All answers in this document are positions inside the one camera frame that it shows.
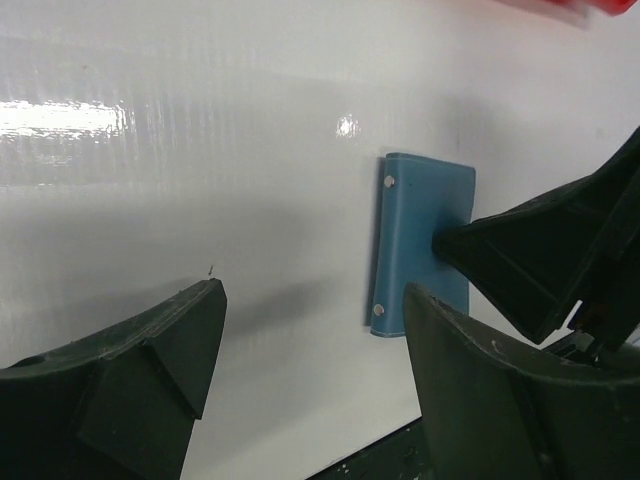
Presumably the blue leather card holder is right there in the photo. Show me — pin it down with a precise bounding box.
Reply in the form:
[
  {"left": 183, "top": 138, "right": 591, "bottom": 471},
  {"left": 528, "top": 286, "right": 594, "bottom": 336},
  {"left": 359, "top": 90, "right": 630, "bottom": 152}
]
[{"left": 368, "top": 152, "right": 476, "bottom": 338}]

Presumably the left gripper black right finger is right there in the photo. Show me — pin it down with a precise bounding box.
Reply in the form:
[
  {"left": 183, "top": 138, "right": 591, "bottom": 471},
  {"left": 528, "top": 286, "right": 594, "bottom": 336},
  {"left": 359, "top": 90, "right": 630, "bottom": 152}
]
[{"left": 403, "top": 284, "right": 639, "bottom": 479}]

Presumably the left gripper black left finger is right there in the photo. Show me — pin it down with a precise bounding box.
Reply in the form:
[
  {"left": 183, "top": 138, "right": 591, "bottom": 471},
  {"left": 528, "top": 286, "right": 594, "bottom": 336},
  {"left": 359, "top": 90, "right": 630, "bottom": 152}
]
[{"left": 1, "top": 279, "right": 227, "bottom": 479}]

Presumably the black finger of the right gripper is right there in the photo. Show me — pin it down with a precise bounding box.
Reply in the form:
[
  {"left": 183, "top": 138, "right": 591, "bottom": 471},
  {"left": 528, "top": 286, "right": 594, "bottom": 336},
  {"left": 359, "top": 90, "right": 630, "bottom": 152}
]
[{"left": 433, "top": 133, "right": 639, "bottom": 345}]

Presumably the middle red plastic bin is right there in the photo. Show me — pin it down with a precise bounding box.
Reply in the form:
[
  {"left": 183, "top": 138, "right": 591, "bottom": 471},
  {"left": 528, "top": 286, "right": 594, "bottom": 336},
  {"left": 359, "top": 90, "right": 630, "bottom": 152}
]
[{"left": 548, "top": 0, "right": 638, "bottom": 16}]

